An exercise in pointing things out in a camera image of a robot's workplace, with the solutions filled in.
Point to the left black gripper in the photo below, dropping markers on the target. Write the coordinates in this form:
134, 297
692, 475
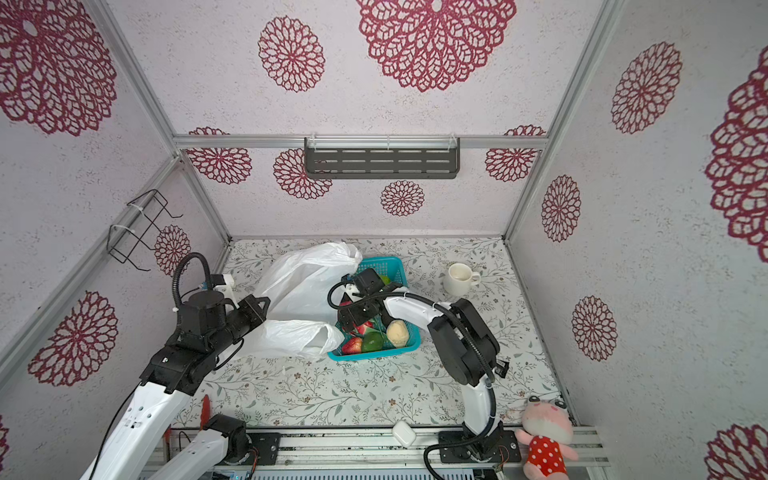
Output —
257, 317

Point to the grey wall shelf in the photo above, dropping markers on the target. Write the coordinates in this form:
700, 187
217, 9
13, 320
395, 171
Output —
368, 161

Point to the beige round fruit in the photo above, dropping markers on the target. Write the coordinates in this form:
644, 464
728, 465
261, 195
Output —
397, 333

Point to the green avocado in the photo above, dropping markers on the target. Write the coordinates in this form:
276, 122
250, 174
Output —
373, 341

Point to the red apple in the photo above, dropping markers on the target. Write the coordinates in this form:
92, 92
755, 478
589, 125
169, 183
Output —
352, 346

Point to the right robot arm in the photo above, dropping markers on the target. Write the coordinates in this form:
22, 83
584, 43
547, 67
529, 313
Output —
464, 343

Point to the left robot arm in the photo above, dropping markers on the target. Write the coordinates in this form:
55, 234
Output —
208, 324

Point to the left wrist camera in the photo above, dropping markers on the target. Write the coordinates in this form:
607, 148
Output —
224, 283

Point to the red dragon fruit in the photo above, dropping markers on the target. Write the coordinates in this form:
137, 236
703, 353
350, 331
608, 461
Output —
364, 328

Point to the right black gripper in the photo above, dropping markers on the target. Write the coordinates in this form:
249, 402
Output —
352, 310

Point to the white ceramic mug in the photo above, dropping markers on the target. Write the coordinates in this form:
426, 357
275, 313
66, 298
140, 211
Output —
460, 279

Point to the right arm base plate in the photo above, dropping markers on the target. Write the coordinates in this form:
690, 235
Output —
500, 447

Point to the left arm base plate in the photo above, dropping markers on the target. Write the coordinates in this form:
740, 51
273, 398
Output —
262, 449

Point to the black wire wall rack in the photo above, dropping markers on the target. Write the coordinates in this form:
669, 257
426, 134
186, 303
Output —
124, 239

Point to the pink plush toy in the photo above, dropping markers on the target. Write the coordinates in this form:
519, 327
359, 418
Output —
547, 432

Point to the white plastic bag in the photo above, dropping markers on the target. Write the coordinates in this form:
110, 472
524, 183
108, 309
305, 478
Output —
300, 323

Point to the white earbuds case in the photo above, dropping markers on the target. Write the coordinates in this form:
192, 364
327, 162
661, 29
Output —
404, 434

